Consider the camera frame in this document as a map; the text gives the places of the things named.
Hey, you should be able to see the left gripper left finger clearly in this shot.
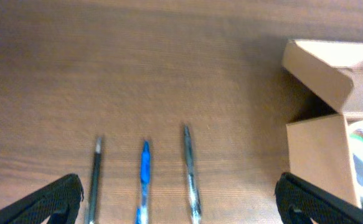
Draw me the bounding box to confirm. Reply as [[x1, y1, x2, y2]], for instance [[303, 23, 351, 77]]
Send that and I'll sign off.
[[0, 174, 84, 224]]

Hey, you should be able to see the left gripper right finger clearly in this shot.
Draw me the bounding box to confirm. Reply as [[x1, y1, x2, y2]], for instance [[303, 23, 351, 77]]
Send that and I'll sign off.
[[275, 172, 363, 224]]

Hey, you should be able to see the black pen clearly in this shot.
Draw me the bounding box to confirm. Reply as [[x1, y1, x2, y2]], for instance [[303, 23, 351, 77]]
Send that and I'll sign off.
[[84, 136, 103, 224]]

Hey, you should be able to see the blue pen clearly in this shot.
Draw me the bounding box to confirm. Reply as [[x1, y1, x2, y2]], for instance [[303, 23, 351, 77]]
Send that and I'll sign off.
[[135, 141, 151, 224]]

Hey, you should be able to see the dark grey pen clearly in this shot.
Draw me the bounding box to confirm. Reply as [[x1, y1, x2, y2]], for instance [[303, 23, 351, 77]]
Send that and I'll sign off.
[[184, 125, 202, 224]]

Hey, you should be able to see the open brown cardboard box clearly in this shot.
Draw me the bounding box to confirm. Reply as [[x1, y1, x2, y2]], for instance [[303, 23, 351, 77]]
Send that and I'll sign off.
[[282, 39, 363, 207]]

